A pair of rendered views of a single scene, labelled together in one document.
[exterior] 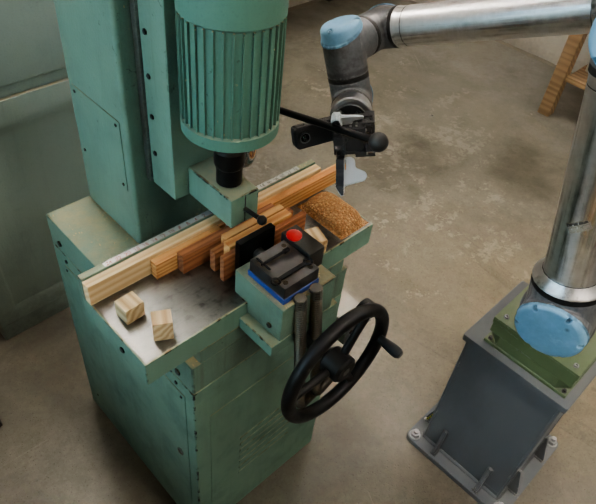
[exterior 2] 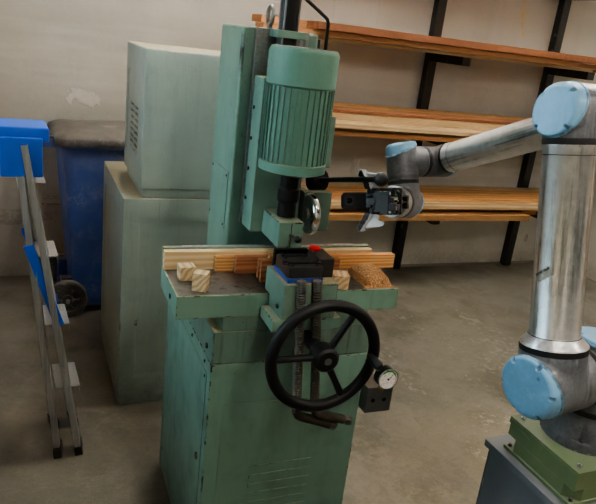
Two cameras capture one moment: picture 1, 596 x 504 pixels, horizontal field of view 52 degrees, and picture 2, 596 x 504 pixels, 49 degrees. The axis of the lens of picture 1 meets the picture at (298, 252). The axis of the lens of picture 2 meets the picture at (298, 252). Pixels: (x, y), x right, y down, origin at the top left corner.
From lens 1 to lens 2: 0.86 m
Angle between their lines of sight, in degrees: 33
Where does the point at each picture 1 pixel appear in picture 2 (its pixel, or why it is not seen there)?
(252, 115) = (298, 149)
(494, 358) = (508, 462)
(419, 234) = not seen: hidden behind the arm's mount
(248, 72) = (298, 116)
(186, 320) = (220, 289)
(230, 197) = (280, 221)
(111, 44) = (234, 115)
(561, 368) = (564, 466)
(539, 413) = not seen: outside the picture
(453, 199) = not seen: hidden behind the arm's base
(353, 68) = (403, 172)
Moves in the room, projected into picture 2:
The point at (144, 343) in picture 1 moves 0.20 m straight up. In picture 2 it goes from (184, 289) to (189, 210)
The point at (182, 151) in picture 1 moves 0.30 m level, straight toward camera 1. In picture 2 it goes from (261, 193) to (224, 218)
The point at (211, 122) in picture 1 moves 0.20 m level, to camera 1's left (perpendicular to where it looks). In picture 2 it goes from (272, 150) to (206, 137)
